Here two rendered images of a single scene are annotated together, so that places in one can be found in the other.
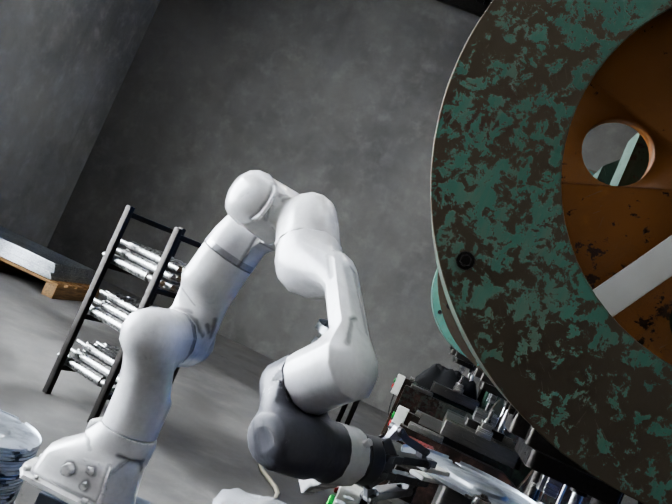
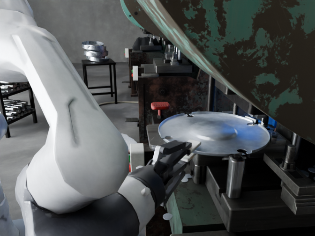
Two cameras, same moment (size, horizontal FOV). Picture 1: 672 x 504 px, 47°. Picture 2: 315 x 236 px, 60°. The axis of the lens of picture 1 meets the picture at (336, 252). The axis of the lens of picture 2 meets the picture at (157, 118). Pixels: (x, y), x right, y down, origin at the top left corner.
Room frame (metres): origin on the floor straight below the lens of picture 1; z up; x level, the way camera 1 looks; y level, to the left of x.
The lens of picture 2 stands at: (0.76, -0.08, 1.07)
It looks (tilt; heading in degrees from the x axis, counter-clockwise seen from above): 20 degrees down; 345
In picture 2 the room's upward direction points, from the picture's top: straight up
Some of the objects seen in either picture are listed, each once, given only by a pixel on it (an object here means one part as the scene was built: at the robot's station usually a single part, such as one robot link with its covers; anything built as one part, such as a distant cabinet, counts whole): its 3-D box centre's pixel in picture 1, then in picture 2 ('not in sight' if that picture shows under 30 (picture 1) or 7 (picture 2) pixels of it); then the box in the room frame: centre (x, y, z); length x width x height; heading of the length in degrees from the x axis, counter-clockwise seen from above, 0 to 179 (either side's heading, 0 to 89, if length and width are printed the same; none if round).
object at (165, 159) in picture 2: (401, 457); (169, 160); (1.22, -0.23, 0.80); 0.11 x 0.04 x 0.01; 133
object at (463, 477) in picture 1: (475, 482); (212, 129); (1.38, -0.40, 0.78); 0.29 x 0.29 x 0.01
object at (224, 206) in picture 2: not in sight; (252, 163); (1.36, -0.52, 0.68); 0.45 x 0.30 x 0.06; 171
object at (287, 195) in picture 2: not in sight; (290, 169); (1.19, -0.49, 0.76); 0.17 x 0.06 x 0.10; 171
